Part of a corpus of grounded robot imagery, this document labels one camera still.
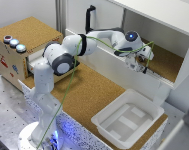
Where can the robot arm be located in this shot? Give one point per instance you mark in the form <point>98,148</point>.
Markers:
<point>44,83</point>

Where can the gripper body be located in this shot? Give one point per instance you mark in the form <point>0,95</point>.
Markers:
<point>136,61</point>

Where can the white plastic box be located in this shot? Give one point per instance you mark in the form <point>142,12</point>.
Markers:
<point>127,121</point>

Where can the wooden drawer box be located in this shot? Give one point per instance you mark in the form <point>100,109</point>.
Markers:
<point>27,31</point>

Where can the white sliding door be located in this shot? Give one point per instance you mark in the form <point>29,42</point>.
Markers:
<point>110,68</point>

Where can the blue button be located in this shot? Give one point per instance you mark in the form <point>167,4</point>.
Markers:
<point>14,43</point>

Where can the wooden drawer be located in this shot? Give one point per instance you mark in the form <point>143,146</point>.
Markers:
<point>31,65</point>

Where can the green button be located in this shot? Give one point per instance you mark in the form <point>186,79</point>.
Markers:
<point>21,48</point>

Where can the red button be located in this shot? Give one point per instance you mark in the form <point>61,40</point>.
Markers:
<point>7,39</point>

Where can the white cabinet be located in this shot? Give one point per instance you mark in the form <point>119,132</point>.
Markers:
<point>167,13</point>

